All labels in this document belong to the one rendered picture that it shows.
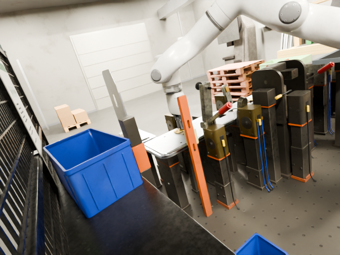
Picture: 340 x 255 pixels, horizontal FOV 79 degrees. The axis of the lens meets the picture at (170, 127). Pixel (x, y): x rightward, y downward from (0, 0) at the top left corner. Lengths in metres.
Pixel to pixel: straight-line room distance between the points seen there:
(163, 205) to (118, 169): 0.14
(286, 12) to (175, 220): 0.59
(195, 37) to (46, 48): 8.51
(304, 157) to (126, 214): 0.76
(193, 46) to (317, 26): 0.38
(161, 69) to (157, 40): 9.37
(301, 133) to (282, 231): 0.38
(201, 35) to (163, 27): 9.64
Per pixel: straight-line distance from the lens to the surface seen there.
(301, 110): 0.92
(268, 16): 0.71
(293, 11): 0.69
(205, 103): 0.74
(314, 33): 0.82
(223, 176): 0.85
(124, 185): 0.56
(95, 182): 0.52
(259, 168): 0.96
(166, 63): 0.78
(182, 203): 0.94
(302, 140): 0.98
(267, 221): 0.88
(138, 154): 0.61
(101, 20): 9.56
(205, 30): 0.79
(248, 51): 7.79
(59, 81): 9.05
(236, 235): 0.84
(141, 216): 0.48
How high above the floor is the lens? 1.33
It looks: 18 degrees down
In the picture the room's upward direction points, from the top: 15 degrees counter-clockwise
